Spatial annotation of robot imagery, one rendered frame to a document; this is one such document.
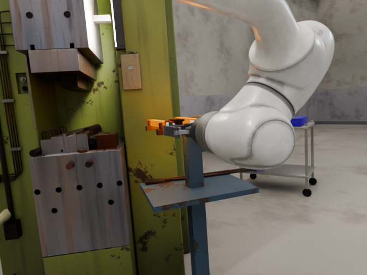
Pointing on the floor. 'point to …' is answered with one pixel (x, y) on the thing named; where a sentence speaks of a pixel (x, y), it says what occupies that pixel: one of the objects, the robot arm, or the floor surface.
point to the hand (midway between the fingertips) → (182, 126)
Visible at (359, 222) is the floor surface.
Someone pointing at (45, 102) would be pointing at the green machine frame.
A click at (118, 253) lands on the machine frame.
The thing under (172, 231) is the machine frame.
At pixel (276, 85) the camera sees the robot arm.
